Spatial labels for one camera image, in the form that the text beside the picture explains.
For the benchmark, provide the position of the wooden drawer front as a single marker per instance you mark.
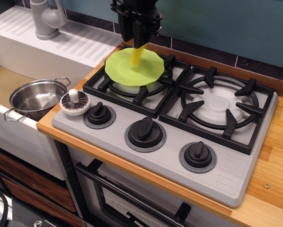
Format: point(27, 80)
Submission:
point(39, 190)

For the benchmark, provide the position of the grey toy stove top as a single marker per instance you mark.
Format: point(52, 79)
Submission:
point(226, 183)

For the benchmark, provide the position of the grey toy faucet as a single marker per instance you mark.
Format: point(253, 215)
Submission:
point(47, 21)

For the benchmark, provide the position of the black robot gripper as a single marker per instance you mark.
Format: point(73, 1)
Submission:
point(137, 19)

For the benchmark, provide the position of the black burner grate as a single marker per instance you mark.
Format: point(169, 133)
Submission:
point(132, 90)
point(224, 109)

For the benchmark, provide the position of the black right stove knob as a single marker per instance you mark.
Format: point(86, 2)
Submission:
point(197, 157)

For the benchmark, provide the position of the white toy sink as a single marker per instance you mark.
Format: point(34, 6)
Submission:
point(69, 57)

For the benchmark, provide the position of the black left stove knob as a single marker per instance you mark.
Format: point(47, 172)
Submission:
point(99, 116)

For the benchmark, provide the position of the stainless steel pot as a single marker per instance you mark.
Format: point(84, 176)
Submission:
point(35, 99)

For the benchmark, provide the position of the black stove knob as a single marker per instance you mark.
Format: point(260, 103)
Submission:
point(145, 135)
point(99, 116)
point(197, 157)

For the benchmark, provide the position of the green plastic plate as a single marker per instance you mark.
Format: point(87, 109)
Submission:
point(120, 70)

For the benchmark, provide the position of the white brown toy mushroom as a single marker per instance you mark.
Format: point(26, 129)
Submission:
point(75, 103)

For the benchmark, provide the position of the black right burner grate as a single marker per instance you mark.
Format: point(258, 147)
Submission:
point(224, 109)

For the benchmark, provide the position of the black middle stove knob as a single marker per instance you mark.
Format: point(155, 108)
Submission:
point(145, 135)

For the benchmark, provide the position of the yellow toy fry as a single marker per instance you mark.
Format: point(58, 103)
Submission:
point(136, 55)

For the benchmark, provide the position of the toy oven door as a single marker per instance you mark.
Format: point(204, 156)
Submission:
point(146, 207)

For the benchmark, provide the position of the black left burner grate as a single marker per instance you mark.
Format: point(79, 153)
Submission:
point(132, 90)

